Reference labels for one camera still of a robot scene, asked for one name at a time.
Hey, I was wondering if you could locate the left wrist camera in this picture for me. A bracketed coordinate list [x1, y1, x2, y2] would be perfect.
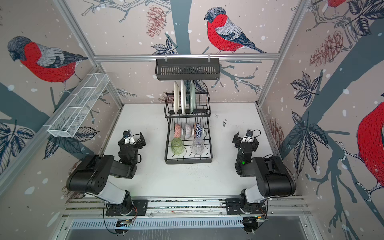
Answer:
[123, 130, 132, 144]

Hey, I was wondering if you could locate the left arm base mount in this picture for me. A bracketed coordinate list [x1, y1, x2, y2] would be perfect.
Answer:
[105, 199, 149, 217]

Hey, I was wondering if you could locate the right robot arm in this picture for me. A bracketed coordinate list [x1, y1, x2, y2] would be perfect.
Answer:
[233, 130, 297, 208]

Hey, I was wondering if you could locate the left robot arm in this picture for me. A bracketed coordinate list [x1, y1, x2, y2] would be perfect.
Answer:
[66, 130, 146, 211]

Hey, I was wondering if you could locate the clear glass tumbler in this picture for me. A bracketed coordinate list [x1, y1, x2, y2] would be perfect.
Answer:
[192, 138, 205, 155]

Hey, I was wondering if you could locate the green glass tumbler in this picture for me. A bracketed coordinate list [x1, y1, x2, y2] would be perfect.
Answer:
[171, 138, 184, 155]

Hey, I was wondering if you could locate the black two-tier dish rack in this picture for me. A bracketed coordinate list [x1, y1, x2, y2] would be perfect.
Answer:
[164, 92, 213, 165]

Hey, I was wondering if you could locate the blue zigzag patterned bowl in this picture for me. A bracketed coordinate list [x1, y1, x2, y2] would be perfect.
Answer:
[194, 123, 204, 139]

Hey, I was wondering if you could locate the aluminium top crossbar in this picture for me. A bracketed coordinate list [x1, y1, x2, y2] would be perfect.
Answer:
[94, 53, 280, 63]

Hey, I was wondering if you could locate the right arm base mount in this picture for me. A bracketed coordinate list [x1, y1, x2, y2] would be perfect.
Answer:
[221, 198, 267, 216]

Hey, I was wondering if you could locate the white plate middle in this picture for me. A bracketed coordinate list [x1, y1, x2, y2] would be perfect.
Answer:
[181, 80, 187, 115]

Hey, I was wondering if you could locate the pink floral bowl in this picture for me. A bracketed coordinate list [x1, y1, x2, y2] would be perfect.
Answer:
[174, 124, 183, 139]

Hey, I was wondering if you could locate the white mesh wall basket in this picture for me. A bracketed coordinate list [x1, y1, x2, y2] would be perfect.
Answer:
[48, 73, 110, 138]

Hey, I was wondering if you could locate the cream plate left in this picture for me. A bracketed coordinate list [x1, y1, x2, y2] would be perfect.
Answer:
[174, 81, 180, 115]

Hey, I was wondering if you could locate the green plate right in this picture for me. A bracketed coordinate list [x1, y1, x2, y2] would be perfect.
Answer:
[190, 80, 196, 114]

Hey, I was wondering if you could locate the black hanging wire shelf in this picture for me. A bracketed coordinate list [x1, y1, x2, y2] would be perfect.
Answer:
[155, 58, 221, 81]

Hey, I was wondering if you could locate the aluminium front rail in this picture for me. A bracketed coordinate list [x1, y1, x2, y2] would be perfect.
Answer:
[61, 196, 312, 219]

